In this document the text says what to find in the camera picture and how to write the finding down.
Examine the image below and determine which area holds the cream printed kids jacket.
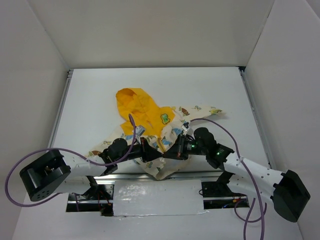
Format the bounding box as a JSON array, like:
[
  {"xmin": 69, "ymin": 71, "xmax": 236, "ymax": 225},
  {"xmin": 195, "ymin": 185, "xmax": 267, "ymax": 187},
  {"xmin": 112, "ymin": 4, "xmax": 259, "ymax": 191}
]
[{"xmin": 86, "ymin": 87, "xmax": 227, "ymax": 181}]

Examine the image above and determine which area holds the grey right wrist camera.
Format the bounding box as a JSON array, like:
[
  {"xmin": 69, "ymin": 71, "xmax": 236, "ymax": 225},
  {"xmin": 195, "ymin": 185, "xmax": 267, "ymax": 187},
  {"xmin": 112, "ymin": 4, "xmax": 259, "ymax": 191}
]
[{"xmin": 181, "ymin": 120, "xmax": 192, "ymax": 135}]

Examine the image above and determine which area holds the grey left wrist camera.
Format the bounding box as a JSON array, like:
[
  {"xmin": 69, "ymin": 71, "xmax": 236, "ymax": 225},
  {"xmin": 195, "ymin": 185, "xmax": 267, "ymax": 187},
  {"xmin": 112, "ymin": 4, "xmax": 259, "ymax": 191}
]
[{"xmin": 135, "ymin": 125, "xmax": 146, "ymax": 138}]

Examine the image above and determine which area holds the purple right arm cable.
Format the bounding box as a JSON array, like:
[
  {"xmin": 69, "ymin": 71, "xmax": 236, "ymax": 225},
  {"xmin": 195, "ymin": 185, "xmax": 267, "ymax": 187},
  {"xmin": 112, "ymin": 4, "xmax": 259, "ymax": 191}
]
[{"xmin": 188, "ymin": 118, "xmax": 267, "ymax": 240}]

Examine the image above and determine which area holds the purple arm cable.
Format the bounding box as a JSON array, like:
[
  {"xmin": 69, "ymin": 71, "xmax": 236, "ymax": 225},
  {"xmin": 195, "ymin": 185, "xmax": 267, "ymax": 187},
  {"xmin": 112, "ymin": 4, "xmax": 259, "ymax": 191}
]
[
  {"xmin": 188, "ymin": 118, "xmax": 267, "ymax": 240},
  {"xmin": 4, "ymin": 113, "xmax": 138, "ymax": 208}
]

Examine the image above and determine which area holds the aluminium right side rail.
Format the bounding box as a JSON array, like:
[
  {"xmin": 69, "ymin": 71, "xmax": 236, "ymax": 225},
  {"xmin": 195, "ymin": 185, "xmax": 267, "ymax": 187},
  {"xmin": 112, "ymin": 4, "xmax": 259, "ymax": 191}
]
[{"xmin": 237, "ymin": 66, "xmax": 277, "ymax": 169}]

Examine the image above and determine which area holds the aluminium left side rail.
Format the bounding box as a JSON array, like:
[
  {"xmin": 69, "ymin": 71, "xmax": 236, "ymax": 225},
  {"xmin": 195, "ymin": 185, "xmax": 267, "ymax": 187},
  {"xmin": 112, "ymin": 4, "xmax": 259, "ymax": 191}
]
[{"xmin": 47, "ymin": 69, "xmax": 74, "ymax": 148}]

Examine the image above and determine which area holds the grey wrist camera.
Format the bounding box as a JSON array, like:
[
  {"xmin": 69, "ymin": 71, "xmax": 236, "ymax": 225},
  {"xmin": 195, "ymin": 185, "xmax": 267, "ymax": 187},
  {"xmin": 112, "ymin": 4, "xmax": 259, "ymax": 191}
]
[
  {"xmin": 135, "ymin": 125, "xmax": 146, "ymax": 138},
  {"xmin": 181, "ymin": 120, "xmax": 192, "ymax": 135}
]

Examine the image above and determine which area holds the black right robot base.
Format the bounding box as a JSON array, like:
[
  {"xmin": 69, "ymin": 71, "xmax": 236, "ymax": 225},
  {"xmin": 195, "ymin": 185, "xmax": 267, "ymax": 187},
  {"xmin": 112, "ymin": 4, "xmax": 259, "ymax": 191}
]
[{"xmin": 198, "ymin": 173, "xmax": 249, "ymax": 210}]

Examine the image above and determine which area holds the white front cover panel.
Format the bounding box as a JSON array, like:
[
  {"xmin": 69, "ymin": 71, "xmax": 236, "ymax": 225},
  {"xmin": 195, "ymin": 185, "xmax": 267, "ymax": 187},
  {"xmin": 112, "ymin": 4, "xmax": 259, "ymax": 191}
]
[{"xmin": 113, "ymin": 179, "xmax": 205, "ymax": 217}]

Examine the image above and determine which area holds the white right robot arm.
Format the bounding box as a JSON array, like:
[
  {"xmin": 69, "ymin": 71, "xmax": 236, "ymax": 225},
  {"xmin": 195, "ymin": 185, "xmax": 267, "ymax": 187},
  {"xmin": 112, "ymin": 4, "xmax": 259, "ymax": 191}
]
[{"xmin": 163, "ymin": 127, "xmax": 311, "ymax": 223}]

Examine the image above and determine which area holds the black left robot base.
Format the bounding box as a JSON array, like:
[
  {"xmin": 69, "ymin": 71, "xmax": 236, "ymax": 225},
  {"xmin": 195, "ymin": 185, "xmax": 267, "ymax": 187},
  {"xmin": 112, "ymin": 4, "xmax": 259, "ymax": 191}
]
[{"xmin": 73, "ymin": 177, "xmax": 114, "ymax": 217}]

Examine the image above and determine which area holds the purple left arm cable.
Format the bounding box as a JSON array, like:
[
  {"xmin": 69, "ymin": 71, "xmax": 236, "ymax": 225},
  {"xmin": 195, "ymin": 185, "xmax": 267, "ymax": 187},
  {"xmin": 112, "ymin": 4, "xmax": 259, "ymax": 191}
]
[{"xmin": 4, "ymin": 113, "xmax": 138, "ymax": 208}]

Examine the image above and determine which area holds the aluminium table edge rail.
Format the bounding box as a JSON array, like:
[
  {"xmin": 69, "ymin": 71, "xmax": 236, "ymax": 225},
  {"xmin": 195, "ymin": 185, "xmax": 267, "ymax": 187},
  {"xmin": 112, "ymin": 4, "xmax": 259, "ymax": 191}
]
[{"xmin": 94, "ymin": 170, "xmax": 223, "ymax": 184}]

